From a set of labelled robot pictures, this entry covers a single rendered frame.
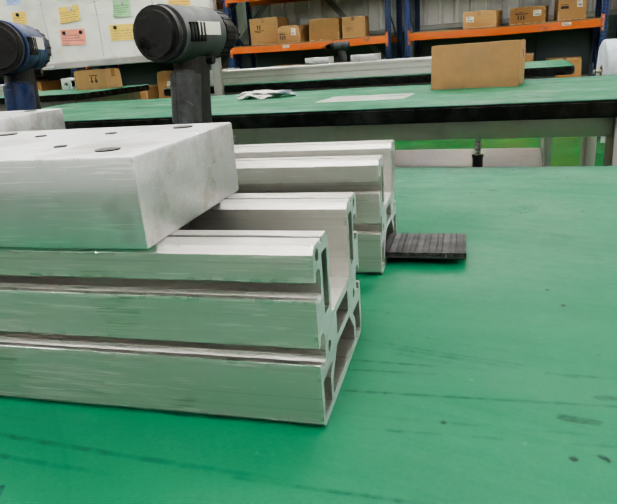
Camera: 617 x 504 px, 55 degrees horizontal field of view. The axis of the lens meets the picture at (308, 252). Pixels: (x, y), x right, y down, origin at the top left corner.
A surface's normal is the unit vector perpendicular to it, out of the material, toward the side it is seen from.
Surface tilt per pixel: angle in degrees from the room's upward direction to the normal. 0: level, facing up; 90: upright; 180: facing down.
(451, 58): 88
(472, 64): 89
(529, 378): 0
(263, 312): 90
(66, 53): 90
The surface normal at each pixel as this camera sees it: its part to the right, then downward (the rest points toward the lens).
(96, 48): -0.32, 0.32
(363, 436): -0.07, -0.95
